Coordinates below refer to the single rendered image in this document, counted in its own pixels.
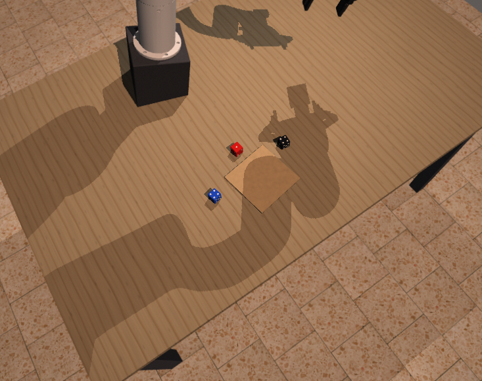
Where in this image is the red die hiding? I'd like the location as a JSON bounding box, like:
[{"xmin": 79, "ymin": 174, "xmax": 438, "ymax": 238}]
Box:
[{"xmin": 230, "ymin": 142, "xmax": 243, "ymax": 157}]

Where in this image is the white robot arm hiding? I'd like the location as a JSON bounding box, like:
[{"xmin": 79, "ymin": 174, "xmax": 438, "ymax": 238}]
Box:
[{"xmin": 133, "ymin": 0, "xmax": 181, "ymax": 60}]

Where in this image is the black die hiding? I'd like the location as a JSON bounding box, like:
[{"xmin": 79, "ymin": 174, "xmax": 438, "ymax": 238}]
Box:
[{"xmin": 277, "ymin": 135, "xmax": 290, "ymax": 150}]

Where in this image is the tan mat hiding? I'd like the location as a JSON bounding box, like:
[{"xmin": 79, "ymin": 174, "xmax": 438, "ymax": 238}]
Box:
[{"xmin": 225, "ymin": 145, "xmax": 300, "ymax": 213}]

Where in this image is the blue die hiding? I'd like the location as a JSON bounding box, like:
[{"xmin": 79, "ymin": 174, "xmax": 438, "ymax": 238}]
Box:
[{"xmin": 208, "ymin": 189, "xmax": 222, "ymax": 203}]

